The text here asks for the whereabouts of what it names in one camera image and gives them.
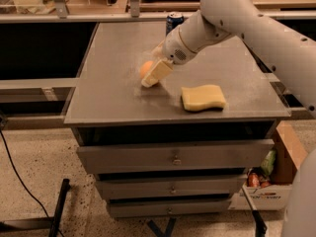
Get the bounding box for black floor cable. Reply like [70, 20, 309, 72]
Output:
[0, 128, 65, 237]

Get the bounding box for orange fruit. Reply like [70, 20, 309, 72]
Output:
[139, 60, 153, 79]

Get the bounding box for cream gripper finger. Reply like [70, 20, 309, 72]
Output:
[141, 59, 173, 88]
[151, 41, 165, 59]

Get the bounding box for red snack packets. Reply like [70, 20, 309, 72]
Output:
[247, 173, 271, 188]

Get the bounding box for blue soda can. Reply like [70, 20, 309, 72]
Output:
[166, 12, 185, 34]

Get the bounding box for green snack bag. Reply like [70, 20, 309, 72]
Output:
[261, 149, 277, 176]

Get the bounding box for yellow sponge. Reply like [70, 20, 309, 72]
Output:
[182, 85, 226, 112]

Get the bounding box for grey drawer cabinet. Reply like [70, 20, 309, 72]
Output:
[64, 22, 289, 205]

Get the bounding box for white cardboard box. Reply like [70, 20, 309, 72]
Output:
[228, 120, 307, 210]

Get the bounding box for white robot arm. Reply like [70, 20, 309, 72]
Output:
[153, 0, 316, 237]

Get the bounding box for black metal stand leg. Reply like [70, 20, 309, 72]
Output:
[0, 179, 71, 237]

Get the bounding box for metal shelf rail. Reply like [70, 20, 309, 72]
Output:
[0, 0, 316, 24]

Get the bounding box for black tool handle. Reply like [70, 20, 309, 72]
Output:
[242, 186, 268, 237]

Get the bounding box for bottom grey drawer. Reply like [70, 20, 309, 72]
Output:
[107, 198, 231, 218]

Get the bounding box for middle grey drawer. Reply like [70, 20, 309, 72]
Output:
[96, 174, 246, 200]

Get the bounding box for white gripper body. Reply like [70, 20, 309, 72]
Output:
[162, 27, 196, 64]

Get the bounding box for grey drawer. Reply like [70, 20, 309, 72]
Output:
[77, 139, 274, 174]
[107, 198, 231, 218]
[96, 174, 246, 200]

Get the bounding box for top grey drawer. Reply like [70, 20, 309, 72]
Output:
[77, 139, 274, 174]

